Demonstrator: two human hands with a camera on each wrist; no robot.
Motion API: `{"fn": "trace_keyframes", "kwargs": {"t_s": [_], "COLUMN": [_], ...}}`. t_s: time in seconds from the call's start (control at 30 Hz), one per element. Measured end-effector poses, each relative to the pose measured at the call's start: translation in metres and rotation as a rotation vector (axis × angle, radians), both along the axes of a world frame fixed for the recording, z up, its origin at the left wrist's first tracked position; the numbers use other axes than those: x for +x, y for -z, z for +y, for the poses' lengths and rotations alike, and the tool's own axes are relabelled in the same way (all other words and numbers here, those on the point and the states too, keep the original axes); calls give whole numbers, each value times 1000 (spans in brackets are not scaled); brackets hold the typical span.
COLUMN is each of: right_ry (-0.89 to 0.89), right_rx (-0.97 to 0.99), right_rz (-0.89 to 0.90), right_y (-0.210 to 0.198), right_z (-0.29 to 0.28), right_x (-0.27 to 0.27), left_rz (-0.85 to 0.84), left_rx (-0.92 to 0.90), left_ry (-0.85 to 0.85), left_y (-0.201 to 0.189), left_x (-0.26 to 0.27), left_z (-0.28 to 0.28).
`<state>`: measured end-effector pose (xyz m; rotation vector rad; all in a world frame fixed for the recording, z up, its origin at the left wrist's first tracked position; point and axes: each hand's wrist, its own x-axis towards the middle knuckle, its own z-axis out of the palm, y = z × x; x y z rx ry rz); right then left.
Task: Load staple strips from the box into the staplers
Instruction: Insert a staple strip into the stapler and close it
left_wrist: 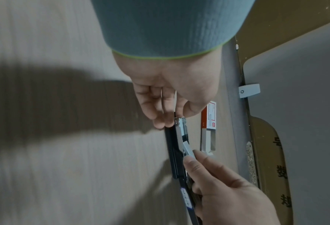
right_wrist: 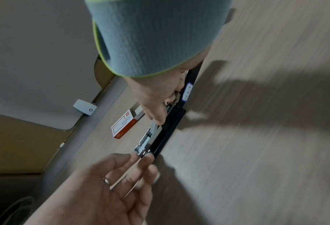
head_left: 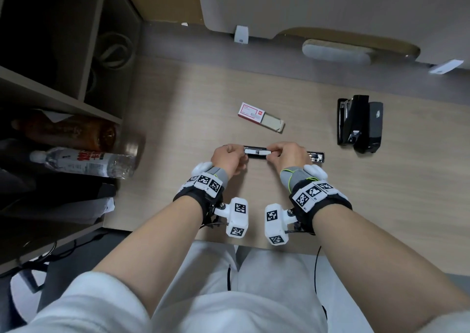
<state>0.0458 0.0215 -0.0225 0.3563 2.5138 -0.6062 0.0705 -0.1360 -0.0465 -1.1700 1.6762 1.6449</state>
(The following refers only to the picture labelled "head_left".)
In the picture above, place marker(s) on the person's right hand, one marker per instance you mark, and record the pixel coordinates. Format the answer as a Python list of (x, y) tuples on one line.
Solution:
[(290, 156)]

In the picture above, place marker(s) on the person's right forearm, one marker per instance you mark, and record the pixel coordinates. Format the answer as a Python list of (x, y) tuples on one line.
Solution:
[(367, 263)]

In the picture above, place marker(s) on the dark open shelf unit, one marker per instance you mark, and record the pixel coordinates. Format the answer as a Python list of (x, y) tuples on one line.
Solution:
[(44, 42)]

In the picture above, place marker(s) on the white plastic bag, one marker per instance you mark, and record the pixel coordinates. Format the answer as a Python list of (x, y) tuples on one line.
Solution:
[(97, 209)]

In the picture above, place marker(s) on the person's left forearm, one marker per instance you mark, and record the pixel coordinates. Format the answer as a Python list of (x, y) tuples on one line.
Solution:
[(158, 244)]

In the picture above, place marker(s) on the clear water bottle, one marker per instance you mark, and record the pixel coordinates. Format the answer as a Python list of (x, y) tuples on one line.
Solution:
[(80, 164)]

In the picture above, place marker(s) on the white red staples box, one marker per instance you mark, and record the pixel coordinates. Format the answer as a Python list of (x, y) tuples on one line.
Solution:
[(251, 112)]

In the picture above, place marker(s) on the clear glass cup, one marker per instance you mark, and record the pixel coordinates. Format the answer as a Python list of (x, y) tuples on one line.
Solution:
[(132, 152)]

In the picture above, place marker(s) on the grey green-edged wrist band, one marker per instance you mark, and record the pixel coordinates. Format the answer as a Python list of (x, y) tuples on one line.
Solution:
[(293, 179), (221, 176)]

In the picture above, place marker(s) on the brown drink bottle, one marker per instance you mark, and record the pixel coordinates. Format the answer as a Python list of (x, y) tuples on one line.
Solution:
[(66, 132)]

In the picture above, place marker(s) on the person's white shirt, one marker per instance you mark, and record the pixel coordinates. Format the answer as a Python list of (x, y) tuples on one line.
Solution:
[(257, 296)]

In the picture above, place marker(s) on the grey desk divider panel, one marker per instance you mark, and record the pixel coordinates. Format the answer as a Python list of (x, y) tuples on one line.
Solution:
[(330, 2)]

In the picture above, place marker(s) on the black stapler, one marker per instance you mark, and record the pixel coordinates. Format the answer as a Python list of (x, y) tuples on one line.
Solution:
[(374, 127), (354, 119), (257, 151)]

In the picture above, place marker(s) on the white panel clamp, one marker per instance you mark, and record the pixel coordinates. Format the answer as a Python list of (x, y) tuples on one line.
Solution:
[(241, 35), (446, 67)]

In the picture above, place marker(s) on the person's left hand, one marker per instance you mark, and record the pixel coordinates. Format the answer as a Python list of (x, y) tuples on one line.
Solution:
[(227, 158)]

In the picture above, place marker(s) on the white marker wrist camera rig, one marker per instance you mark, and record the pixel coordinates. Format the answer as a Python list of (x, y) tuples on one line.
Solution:
[(274, 226), (238, 219)]

